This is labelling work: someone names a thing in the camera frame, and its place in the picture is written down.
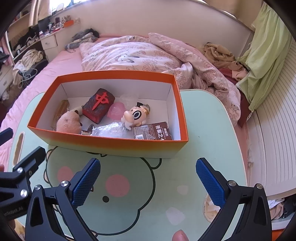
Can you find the white shelf unit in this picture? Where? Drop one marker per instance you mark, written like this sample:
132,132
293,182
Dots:
20,23

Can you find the cream clothes pile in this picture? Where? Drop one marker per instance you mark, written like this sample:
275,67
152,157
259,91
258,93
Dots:
27,60

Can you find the row of cosmetic bottles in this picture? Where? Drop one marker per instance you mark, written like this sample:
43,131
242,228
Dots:
57,24

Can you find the tan crumpled clothes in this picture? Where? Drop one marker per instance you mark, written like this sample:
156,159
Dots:
219,53

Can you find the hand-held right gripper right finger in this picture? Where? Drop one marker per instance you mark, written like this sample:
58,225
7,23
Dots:
209,183

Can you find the person's right hand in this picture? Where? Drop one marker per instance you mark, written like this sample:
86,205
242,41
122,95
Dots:
181,236

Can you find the orange cardboard box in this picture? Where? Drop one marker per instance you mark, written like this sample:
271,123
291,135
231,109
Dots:
115,146

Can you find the brown capybara plush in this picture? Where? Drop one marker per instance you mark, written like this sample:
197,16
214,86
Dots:
67,122

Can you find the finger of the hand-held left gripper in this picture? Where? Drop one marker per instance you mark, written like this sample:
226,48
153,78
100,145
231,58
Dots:
5,135
32,162

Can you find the pink floral quilt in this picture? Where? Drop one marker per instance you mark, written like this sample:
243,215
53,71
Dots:
138,53

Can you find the light green hanging cloth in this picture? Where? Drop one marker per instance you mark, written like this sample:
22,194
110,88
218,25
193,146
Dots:
266,58

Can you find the cream nightstand with drawer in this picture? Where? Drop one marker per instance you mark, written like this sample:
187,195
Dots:
49,42

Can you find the white slatted radiator cover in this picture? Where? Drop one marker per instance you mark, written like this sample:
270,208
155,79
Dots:
272,150

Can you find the dark red cloth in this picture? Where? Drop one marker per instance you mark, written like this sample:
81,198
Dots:
245,102

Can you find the clear plastic bag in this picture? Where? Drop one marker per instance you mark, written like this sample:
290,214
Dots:
108,131

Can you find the brown card box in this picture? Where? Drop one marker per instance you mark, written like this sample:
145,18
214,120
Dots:
157,132

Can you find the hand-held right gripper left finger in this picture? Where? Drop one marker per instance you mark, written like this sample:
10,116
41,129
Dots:
86,183

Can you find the clear silicone dome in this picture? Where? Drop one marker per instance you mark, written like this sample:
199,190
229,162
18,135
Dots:
129,98

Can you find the black monitor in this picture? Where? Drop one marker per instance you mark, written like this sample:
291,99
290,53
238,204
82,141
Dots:
43,25

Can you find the orange storage tray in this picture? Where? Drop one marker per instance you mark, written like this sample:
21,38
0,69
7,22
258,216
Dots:
68,23

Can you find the gray knit clothes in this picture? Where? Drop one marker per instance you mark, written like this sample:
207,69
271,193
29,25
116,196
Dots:
81,38

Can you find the green cartoon desktop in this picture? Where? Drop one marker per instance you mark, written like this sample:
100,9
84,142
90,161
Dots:
208,143

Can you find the pink bed sheet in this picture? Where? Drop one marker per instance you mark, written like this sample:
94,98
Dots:
57,64

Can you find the mixed clothes heap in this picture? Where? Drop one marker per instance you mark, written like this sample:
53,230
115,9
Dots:
282,213

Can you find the pink jelly toy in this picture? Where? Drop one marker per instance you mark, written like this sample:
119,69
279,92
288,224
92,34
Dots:
114,111

